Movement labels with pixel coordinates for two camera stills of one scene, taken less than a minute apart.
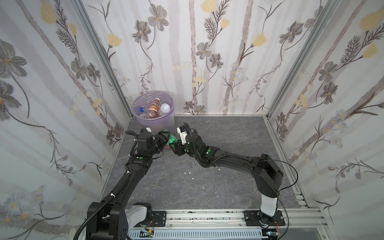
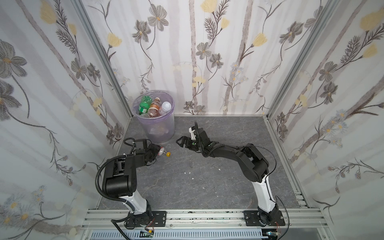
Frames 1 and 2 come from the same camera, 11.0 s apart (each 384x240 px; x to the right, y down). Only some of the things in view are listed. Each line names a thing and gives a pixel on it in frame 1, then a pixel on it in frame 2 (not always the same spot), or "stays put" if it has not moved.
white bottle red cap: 165,108 stays put
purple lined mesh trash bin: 154,110 stays put
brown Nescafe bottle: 153,108 stays put
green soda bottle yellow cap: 172,139 to 144,104
